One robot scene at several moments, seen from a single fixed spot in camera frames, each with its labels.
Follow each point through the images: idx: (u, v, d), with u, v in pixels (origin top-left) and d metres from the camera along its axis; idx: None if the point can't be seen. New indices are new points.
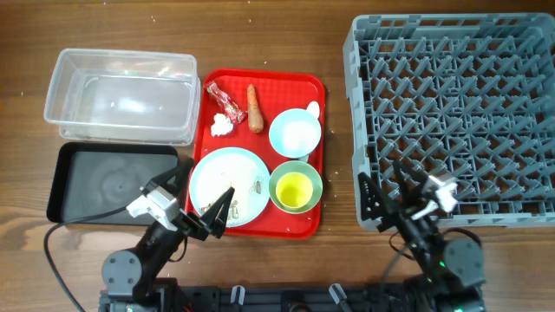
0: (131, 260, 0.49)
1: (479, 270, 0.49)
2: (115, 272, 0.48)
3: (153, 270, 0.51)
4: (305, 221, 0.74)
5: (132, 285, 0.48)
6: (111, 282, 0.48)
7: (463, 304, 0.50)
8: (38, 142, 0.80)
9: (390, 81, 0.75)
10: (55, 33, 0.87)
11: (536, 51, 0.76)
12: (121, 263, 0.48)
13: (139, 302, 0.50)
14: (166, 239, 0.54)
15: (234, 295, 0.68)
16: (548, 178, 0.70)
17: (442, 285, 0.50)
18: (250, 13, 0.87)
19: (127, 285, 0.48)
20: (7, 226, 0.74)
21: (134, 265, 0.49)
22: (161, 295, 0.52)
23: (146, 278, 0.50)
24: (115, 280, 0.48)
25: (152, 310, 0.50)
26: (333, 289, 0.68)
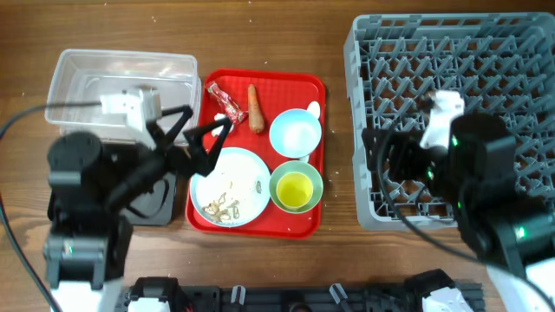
0: (77, 159, 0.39)
1: (490, 119, 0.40)
2: (64, 153, 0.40)
3: (102, 170, 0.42)
4: (305, 221, 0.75)
5: (88, 204, 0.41)
6: (75, 200, 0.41)
7: (526, 222, 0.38)
8: (39, 143, 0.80)
9: (391, 81, 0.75)
10: (57, 34, 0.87)
11: (537, 51, 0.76)
12: (76, 143, 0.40)
13: (83, 234, 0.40)
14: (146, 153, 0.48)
15: (234, 295, 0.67)
16: (549, 178, 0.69)
17: (465, 138, 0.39)
18: (250, 13, 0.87)
19: (88, 209, 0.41)
20: (8, 226, 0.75)
21: (73, 166, 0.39)
22: (119, 227, 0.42)
23: (101, 176, 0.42)
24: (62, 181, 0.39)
25: (100, 244, 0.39)
26: (333, 289, 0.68)
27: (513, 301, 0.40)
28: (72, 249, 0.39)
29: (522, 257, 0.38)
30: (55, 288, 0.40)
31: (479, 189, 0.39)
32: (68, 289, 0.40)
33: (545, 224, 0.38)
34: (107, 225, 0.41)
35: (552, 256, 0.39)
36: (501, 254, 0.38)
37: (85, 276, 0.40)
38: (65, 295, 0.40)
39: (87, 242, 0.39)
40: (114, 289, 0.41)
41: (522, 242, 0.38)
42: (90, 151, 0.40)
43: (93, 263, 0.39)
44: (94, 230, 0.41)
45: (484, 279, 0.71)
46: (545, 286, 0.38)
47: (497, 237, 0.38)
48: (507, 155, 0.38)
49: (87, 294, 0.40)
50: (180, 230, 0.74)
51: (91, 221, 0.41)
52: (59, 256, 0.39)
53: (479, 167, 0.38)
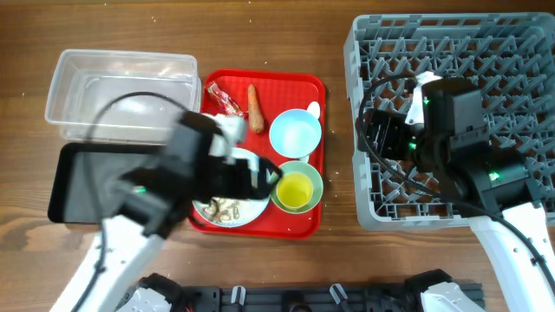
0: (189, 131, 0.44)
1: (455, 80, 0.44)
2: (179, 140, 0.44)
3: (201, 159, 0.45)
4: (306, 221, 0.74)
5: (181, 163, 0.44)
6: (168, 159, 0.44)
7: (500, 168, 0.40)
8: (39, 143, 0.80)
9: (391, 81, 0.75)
10: (56, 34, 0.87)
11: (537, 51, 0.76)
12: (179, 133, 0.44)
13: (157, 190, 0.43)
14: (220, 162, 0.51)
15: (234, 295, 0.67)
16: (549, 178, 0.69)
17: (435, 95, 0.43)
18: (250, 13, 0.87)
19: (179, 165, 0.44)
20: (8, 226, 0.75)
21: (185, 134, 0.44)
22: (182, 203, 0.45)
23: (204, 149, 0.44)
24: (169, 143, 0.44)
25: (163, 204, 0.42)
26: (333, 289, 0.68)
27: (494, 247, 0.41)
28: (143, 190, 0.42)
29: (498, 198, 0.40)
30: (108, 219, 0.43)
31: (449, 149, 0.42)
32: (120, 224, 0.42)
33: (519, 172, 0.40)
34: (175, 186, 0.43)
35: (527, 198, 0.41)
36: (478, 196, 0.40)
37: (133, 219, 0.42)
38: (114, 228, 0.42)
39: (156, 194, 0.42)
40: (155, 243, 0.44)
41: (498, 184, 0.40)
42: (204, 132, 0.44)
43: (149, 214, 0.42)
44: (166, 183, 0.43)
45: (484, 279, 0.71)
46: (521, 227, 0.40)
47: (472, 179, 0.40)
48: (474, 108, 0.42)
49: (133, 237, 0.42)
50: (180, 230, 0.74)
51: (171, 176, 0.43)
52: (127, 192, 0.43)
53: (448, 122, 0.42)
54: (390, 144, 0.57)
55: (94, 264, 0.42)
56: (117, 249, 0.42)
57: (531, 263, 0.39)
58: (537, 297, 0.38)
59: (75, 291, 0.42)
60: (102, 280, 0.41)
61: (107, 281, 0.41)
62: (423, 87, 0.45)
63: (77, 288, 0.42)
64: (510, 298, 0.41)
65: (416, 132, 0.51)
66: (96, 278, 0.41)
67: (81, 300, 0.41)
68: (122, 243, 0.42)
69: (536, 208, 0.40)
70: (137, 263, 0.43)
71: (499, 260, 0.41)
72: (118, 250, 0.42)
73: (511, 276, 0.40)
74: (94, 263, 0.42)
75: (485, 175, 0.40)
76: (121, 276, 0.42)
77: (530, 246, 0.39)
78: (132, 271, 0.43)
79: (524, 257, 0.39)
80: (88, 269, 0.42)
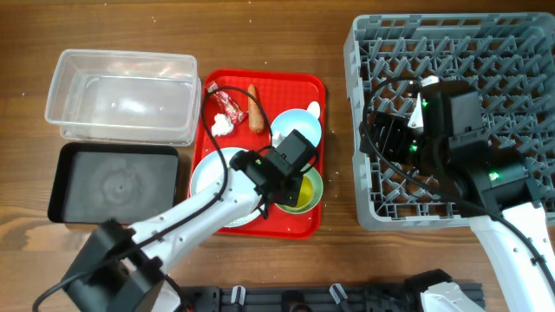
0: (301, 142, 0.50)
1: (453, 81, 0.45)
2: (288, 146, 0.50)
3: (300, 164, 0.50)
4: (306, 221, 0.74)
5: (284, 162, 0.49)
6: (279, 155, 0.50)
7: (499, 168, 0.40)
8: (39, 143, 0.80)
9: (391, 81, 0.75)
10: (56, 34, 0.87)
11: (537, 51, 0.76)
12: (291, 143, 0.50)
13: (262, 170, 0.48)
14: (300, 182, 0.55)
15: (234, 295, 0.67)
16: (550, 178, 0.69)
17: (434, 96, 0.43)
18: (250, 13, 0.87)
19: (281, 161, 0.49)
20: (8, 226, 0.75)
21: (297, 144, 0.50)
22: (268, 197, 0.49)
23: (300, 164, 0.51)
24: (286, 141, 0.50)
25: (262, 181, 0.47)
26: (333, 289, 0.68)
27: (494, 248, 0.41)
28: (260, 164, 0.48)
29: (498, 198, 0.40)
30: (233, 168, 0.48)
31: (449, 149, 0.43)
32: (238, 176, 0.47)
33: (519, 171, 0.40)
34: (275, 178, 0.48)
35: (527, 198, 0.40)
36: (477, 195, 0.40)
37: (245, 184, 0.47)
38: (235, 178, 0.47)
39: (262, 173, 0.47)
40: (244, 210, 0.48)
41: (498, 183, 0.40)
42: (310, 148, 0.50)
43: (255, 190, 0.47)
44: (270, 172, 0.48)
45: (484, 279, 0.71)
46: (522, 226, 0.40)
47: (472, 180, 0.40)
48: (472, 109, 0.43)
49: (246, 190, 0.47)
50: None
51: (276, 169, 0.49)
52: (251, 159, 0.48)
53: (447, 123, 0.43)
54: (392, 146, 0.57)
55: (214, 192, 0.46)
56: (235, 191, 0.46)
57: (531, 263, 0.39)
58: (537, 297, 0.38)
59: (192, 204, 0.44)
60: (217, 208, 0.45)
61: (220, 211, 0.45)
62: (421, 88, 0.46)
63: (195, 201, 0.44)
64: (511, 299, 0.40)
65: (418, 134, 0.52)
66: (215, 203, 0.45)
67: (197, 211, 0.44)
68: (238, 189, 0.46)
69: (535, 208, 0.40)
70: (235, 212, 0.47)
71: (499, 261, 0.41)
72: (236, 191, 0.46)
73: (511, 276, 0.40)
74: (215, 191, 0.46)
75: (485, 175, 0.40)
76: (230, 212, 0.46)
77: (530, 245, 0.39)
78: (231, 216, 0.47)
79: (523, 257, 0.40)
80: (207, 193, 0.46)
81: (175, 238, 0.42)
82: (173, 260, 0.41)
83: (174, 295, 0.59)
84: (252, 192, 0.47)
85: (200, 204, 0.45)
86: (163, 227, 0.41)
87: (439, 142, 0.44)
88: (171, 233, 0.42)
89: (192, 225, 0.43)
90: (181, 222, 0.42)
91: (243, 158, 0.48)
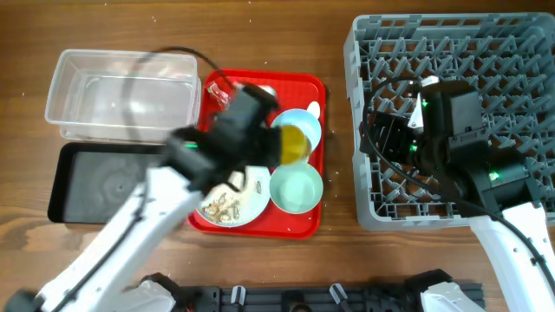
0: (253, 107, 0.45)
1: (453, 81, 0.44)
2: (235, 115, 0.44)
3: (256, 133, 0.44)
4: (306, 221, 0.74)
5: (232, 128, 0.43)
6: (224, 124, 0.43)
7: (499, 168, 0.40)
8: (39, 143, 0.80)
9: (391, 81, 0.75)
10: (56, 34, 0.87)
11: (537, 51, 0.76)
12: (241, 110, 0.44)
13: (204, 151, 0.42)
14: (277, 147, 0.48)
15: (234, 295, 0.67)
16: (549, 178, 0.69)
17: (434, 96, 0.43)
18: (250, 13, 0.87)
19: (228, 130, 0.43)
20: (8, 226, 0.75)
21: (246, 107, 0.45)
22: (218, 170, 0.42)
23: (259, 119, 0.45)
24: (231, 108, 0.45)
25: (205, 165, 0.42)
26: (333, 289, 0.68)
27: (494, 248, 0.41)
28: (197, 147, 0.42)
29: (498, 198, 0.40)
30: (154, 168, 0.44)
31: (448, 149, 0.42)
32: (164, 175, 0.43)
33: (519, 171, 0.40)
34: (228, 152, 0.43)
35: (528, 198, 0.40)
36: (478, 196, 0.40)
37: (186, 172, 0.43)
38: (155, 179, 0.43)
39: (206, 153, 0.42)
40: (192, 203, 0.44)
41: (498, 183, 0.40)
42: (265, 101, 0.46)
43: (197, 172, 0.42)
44: (219, 147, 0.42)
45: (484, 279, 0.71)
46: (522, 227, 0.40)
47: (472, 181, 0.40)
48: (472, 110, 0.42)
49: (173, 191, 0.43)
50: (180, 230, 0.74)
51: (224, 144, 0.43)
52: (176, 146, 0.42)
53: (446, 124, 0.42)
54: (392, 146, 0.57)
55: (133, 211, 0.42)
56: (154, 198, 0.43)
57: (532, 263, 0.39)
58: (537, 297, 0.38)
59: (105, 238, 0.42)
60: (137, 229, 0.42)
61: (134, 235, 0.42)
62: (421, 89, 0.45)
63: (101, 240, 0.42)
64: (511, 299, 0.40)
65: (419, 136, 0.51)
66: (133, 226, 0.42)
67: (119, 243, 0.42)
68: (163, 194, 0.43)
69: (536, 208, 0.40)
70: (178, 214, 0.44)
71: (499, 260, 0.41)
72: (160, 202, 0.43)
73: (511, 276, 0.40)
74: (133, 211, 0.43)
75: (485, 175, 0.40)
76: (158, 229, 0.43)
77: (531, 246, 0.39)
78: (168, 224, 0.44)
79: (523, 257, 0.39)
80: (127, 214, 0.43)
81: (93, 288, 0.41)
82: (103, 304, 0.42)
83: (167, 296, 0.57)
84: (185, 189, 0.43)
85: (114, 234, 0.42)
86: (77, 279, 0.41)
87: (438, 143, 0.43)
88: (85, 286, 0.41)
89: (103, 269, 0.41)
90: (95, 267, 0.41)
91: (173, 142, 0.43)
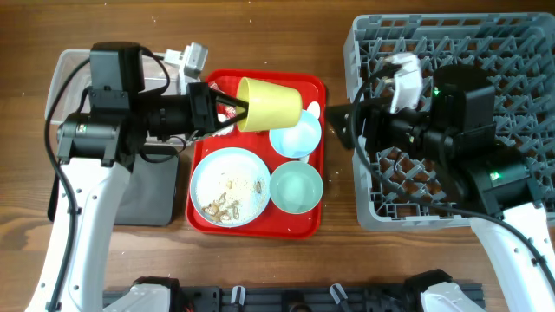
0: (107, 54, 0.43)
1: (472, 69, 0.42)
2: (101, 73, 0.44)
3: (112, 96, 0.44)
4: (306, 221, 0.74)
5: (114, 94, 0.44)
6: (100, 90, 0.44)
7: (500, 168, 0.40)
8: (39, 143, 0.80)
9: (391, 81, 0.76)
10: (56, 34, 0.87)
11: (537, 51, 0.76)
12: (105, 63, 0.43)
13: (94, 122, 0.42)
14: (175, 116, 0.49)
15: (234, 295, 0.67)
16: (549, 178, 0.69)
17: (447, 87, 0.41)
18: (250, 13, 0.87)
19: (113, 95, 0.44)
20: (8, 226, 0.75)
21: (107, 58, 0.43)
22: (128, 133, 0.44)
23: (126, 69, 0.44)
24: (93, 74, 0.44)
25: (109, 131, 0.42)
26: (333, 289, 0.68)
27: (494, 248, 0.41)
28: (86, 126, 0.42)
29: (499, 198, 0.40)
30: (63, 163, 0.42)
31: (454, 142, 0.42)
32: (77, 162, 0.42)
33: (520, 171, 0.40)
34: (117, 117, 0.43)
35: (528, 199, 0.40)
36: (478, 197, 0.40)
37: (95, 146, 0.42)
38: (73, 169, 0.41)
39: (98, 126, 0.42)
40: (121, 172, 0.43)
41: (499, 184, 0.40)
42: (119, 49, 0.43)
43: (107, 136, 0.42)
44: (107, 116, 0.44)
45: (484, 279, 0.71)
46: (522, 227, 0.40)
47: (473, 181, 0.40)
48: (488, 105, 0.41)
49: (96, 169, 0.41)
50: (180, 230, 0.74)
51: (114, 107, 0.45)
52: (71, 134, 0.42)
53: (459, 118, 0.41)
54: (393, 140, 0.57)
55: (67, 210, 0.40)
56: (80, 185, 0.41)
57: (532, 263, 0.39)
58: (537, 298, 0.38)
59: (55, 248, 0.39)
60: (82, 221, 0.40)
61: (83, 225, 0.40)
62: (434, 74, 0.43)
63: (54, 250, 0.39)
64: (512, 300, 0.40)
65: (414, 131, 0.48)
66: (77, 221, 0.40)
67: (70, 243, 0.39)
68: (86, 179, 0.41)
69: (537, 208, 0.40)
70: (113, 189, 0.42)
71: (499, 261, 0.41)
72: (86, 185, 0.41)
73: (512, 276, 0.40)
74: (67, 209, 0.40)
75: (486, 175, 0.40)
76: (101, 209, 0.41)
77: (530, 246, 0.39)
78: (109, 204, 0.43)
79: (523, 257, 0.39)
80: (61, 218, 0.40)
81: (69, 290, 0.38)
82: (93, 299, 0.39)
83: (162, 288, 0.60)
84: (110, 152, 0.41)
85: (63, 237, 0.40)
86: (50, 293, 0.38)
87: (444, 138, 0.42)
88: (62, 291, 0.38)
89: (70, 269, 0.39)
90: (60, 280, 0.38)
91: (70, 120, 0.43)
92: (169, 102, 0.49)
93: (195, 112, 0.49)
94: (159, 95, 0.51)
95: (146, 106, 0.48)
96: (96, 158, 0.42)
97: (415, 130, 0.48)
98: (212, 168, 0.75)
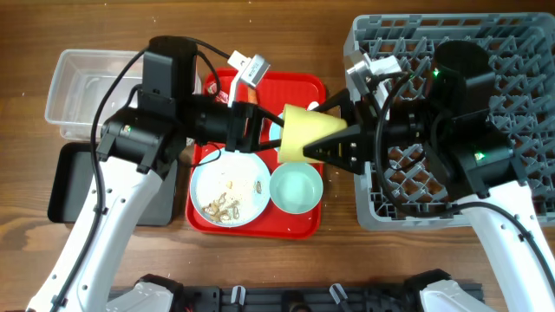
0: (162, 57, 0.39)
1: (475, 51, 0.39)
2: (155, 79, 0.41)
3: (159, 100, 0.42)
4: (306, 221, 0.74)
5: (164, 99, 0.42)
6: (150, 93, 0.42)
7: (486, 149, 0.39)
8: (39, 142, 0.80)
9: (411, 84, 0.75)
10: (55, 34, 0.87)
11: (537, 51, 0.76)
12: (158, 68, 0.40)
13: (141, 126, 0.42)
14: (213, 128, 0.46)
15: (234, 295, 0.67)
16: (550, 178, 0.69)
17: (446, 70, 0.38)
18: (250, 13, 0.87)
19: (160, 100, 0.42)
20: (8, 226, 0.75)
21: (160, 63, 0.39)
22: (171, 140, 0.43)
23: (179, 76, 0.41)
24: (144, 74, 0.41)
25: (153, 139, 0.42)
26: (333, 289, 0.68)
27: (483, 224, 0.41)
28: (132, 128, 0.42)
29: (485, 178, 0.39)
30: (101, 160, 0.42)
31: (446, 126, 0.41)
32: (115, 162, 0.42)
33: (506, 152, 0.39)
34: (164, 126, 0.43)
35: (512, 178, 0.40)
36: (464, 176, 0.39)
37: (137, 151, 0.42)
38: (110, 169, 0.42)
39: (144, 133, 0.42)
40: (154, 180, 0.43)
41: (483, 164, 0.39)
42: (176, 56, 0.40)
43: (150, 145, 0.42)
44: (153, 121, 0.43)
45: (484, 279, 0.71)
46: (506, 204, 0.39)
47: (458, 162, 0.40)
48: (487, 89, 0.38)
49: (133, 172, 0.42)
50: (180, 230, 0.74)
51: (161, 111, 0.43)
52: (116, 133, 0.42)
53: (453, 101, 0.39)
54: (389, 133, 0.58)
55: (94, 208, 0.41)
56: (112, 185, 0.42)
57: (519, 239, 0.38)
58: (524, 271, 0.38)
59: (75, 243, 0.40)
60: (105, 222, 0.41)
61: (105, 227, 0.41)
62: (434, 54, 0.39)
63: (72, 246, 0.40)
64: (506, 285, 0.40)
65: (420, 124, 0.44)
66: (100, 221, 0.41)
67: (90, 242, 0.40)
68: (118, 180, 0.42)
69: (521, 186, 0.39)
70: (140, 196, 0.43)
71: (489, 240, 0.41)
72: (118, 188, 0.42)
73: (499, 251, 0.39)
74: (94, 207, 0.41)
75: (469, 156, 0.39)
76: (126, 213, 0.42)
77: (516, 223, 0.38)
78: (134, 209, 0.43)
79: (510, 234, 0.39)
80: (87, 214, 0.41)
81: (77, 289, 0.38)
82: (97, 302, 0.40)
83: (165, 291, 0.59)
84: (148, 160, 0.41)
85: (85, 234, 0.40)
86: (60, 287, 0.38)
87: (437, 121, 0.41)
88: (71, 288, 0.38)
89: (85, 269, 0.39)
90: (72, 277, 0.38)
91: (118, 118, 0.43)
92: (214, 109, 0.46)
93: (231, 133, 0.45)
94: (208, 98, 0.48)
95: (189, 109, 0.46)
96: (135, 161, 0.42)
97: (420, 121, 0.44)
98: (213, 168, 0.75)
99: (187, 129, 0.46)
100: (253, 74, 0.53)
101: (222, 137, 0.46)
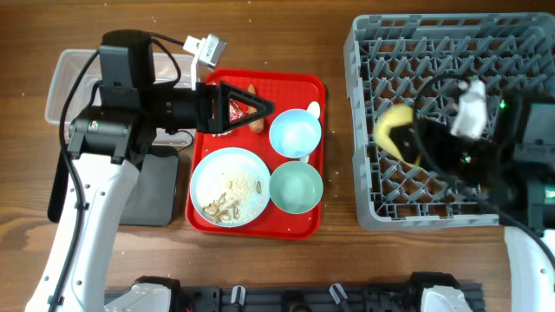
0: (118, 48, 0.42)
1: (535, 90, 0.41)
2: (114, 71, 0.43)
3: (123, 94, 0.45)
4: (305, 221, 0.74)
5: (126, 90, 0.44)
6: (111, 86, 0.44)
7: None
8: (39, 142, 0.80)
9: (391, 81, 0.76)
10: (55, 34, 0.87)
11: (537, 51, 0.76)
12: (115, 59, 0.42)
13: (107, 120, 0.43)
14: (185, 113, 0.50)
15: (234, 295, 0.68)
16: None
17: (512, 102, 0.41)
18: (250, 13, 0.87)
19: (123, 91, 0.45)
20: (7, 226, 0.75)
21: (118, 54, 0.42)
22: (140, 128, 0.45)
23: (138, 65, 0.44)
24: (103, 68, 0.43)
25: (120, 128, 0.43)
26: (333, 289, 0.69)
27: (519, 256, 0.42)
28: (99, 122, 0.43)
29: (547, 216, 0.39)
30: (75, 158, 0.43)
31: (512, 155, 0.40)
32: (89, 158, 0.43)
33: None
34: (128, 116, 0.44)
35: None
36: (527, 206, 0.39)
37: (107, 143, 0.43)
38: (84, 165, 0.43)
39: (110, 124, 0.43)
40: (130, 170, 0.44)
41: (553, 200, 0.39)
42: (131, 46, 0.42)
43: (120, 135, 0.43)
44: (119, 113, 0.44)
45: (484, 279, 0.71)
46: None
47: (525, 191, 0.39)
48: None
49: (107, 165, 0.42)
50: (180, 230, 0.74)
51: (126, 104, 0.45)
52: (84, 130, 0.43)
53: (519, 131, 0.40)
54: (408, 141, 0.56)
55: (75, 204, 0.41)
56: (89, 180, 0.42)
57: None
58: None
59: (62, 241, 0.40)
60: (88, 217, 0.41)
61: (88, 222, 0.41)
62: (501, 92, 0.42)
63: (59, 244, 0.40)
64: None
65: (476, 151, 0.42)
66: (83, 217, 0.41)
67: (77, 237, 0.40)
68: (94, 175, 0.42)
69: None
70: (120, 188, 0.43)
71: (519, 272, 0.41)
72: (95, 183, 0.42)
73: (527, 283, 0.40)
74: (75, 204, 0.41)
75: (541, 188, 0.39)
76: (107, 205, 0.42)
77: None
78: (117, 201, 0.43)
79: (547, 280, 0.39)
80: (68, 212, 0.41)
81: (72, 285, 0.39)
82: (94, 297, 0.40)
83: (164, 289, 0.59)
84: (120, 150, 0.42)
85: (70, 230, 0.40)
86: (53, 287, 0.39)
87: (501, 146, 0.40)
88: (66, 286, 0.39)
89: (76, 265, 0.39)
90: (64, 275, 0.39)
91: (83, 114, 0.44)
92: (178, 95, 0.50)
93: (199, 113, 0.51)
94: (169, 87, 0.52)
95: (155, 100, 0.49)
96: (107, 154, 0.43)
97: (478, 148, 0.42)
98: (212, 169, 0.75)
99: (155, 117, 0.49)
100: (210, 54, 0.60)
101: (192, 120, 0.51)
